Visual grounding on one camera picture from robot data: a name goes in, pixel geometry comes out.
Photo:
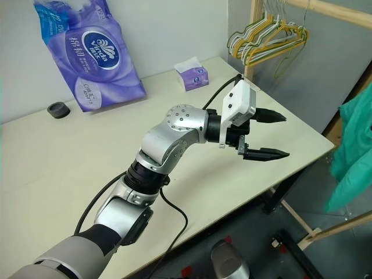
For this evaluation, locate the wooden clothes rack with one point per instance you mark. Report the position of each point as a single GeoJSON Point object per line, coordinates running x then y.
{"type": "Point", "coordinates": [257, 7]}

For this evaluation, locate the large purple tissue pack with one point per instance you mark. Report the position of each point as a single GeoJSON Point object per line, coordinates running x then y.
{"type": "Point", "coordinates": [93, 58]}

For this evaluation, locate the green shorts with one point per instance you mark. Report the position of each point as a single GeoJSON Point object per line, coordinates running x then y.
{"type": "Point", "coordinates": [354, 145]}

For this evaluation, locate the bunch of clothes hangers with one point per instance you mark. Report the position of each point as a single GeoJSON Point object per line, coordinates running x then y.
{"type": "Point", "coordinates": [266, 43]}

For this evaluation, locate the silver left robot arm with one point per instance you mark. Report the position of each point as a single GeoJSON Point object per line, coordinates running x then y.
{"type": "Point", "coordinates": [168, 139]}

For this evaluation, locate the black round cap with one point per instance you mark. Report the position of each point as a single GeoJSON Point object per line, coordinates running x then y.
{"type": "Point", "coordinates": [59, 110]}

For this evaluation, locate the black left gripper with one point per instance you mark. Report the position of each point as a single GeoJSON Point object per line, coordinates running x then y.
{"type": "Point", "coordinates": [236, 135]}

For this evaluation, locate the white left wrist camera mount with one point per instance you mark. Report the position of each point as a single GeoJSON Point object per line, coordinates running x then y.
{"type": "Point", "coordinates": [238, 96]}

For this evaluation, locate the black metal table frame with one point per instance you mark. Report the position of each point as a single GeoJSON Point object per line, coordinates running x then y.
{"type": "Point", "coordinates": [279, 200]}

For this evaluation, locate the grey rounded shape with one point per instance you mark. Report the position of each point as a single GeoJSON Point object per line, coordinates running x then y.
{"type": "Point", "coordinates": [229, 261]}

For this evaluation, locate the small purple tissue pack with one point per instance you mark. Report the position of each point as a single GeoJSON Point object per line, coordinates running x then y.
{"type": "Point", "coordinates": [194, 78]}

